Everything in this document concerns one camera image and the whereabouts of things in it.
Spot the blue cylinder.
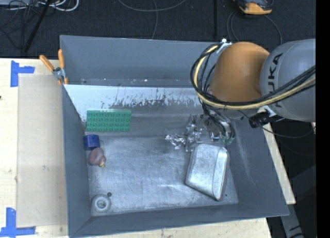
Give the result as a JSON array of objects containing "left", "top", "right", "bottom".
[{"left": 82, "top": 134, "right": 101, "bottom": 151}]

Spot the grey ring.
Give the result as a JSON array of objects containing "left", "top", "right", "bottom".
[{"left": 91, "top": 194, "right": 112, "bottom": 213}]

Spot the grey metal bin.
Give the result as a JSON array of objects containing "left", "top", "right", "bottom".
[{"left": 59, "top": 35, "right": 290, "bottom": 238}]

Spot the red-brown toy fruit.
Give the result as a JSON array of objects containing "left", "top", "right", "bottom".
[{"left": 88, "top": 147, "right": 107, "bottom": 168}]

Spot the clear glass thing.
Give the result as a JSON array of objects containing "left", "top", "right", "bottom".
[{"left": 164, "top": 133, "right": 187, "bottom": 150}]

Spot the black cylinder on white bracket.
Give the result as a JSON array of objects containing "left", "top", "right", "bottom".
[{"left": 249, "top": 106, "right": 277, "bottom": 129}]

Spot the pale cardboard board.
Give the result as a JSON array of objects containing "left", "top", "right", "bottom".
[{"left": 15, "top": 73, "right": 69, "bottom": 229}]

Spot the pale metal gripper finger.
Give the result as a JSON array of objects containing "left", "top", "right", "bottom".
[
  {"left": 184, "top": 131, "right": 205, "bottom": 153},
  {"left": 186, "top": 114, "right": 206, "bottom": 136}
]

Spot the green studded flat block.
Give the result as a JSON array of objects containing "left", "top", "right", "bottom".
[{"left": 85, "top": 109, "right": 132, "bottom": 133}]

